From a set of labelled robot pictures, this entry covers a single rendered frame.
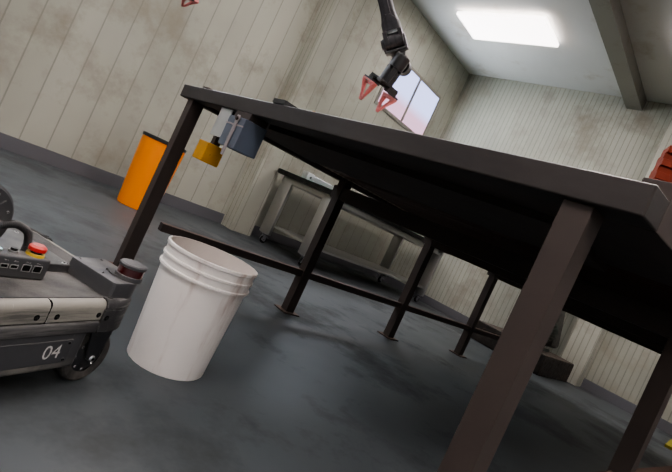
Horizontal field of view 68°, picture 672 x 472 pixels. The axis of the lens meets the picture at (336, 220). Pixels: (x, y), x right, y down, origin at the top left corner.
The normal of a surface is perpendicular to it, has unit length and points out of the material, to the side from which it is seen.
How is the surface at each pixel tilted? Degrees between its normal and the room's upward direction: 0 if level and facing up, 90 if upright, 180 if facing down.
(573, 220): 90
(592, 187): 90
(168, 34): 90
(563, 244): 90
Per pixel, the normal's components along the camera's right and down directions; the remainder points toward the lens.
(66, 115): 0.68, 0.32
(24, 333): 0.85, 0.39
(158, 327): -0.23, -0.04
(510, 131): -0.59, -0.27
